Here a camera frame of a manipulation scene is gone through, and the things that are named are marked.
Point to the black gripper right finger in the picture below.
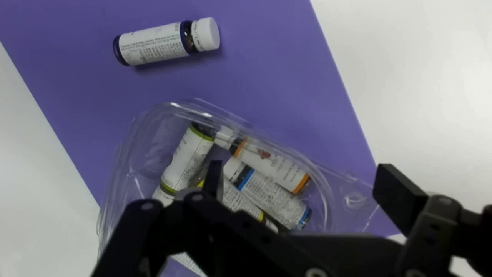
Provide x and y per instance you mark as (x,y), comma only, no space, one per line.
(400,197)

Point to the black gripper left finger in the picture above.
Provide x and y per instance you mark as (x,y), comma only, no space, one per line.
(216,179)

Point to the clear plastic clamshell box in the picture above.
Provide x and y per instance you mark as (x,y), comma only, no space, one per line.
(148,139)

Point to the green band vial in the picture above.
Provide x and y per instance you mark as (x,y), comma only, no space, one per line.
(186,154)

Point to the orange band vial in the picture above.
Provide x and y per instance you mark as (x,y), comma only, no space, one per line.
(271,163)

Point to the blue band vial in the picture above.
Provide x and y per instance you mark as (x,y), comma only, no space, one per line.
(271,197)

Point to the purple paper sheet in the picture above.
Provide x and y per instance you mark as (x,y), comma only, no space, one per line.
(282,62)

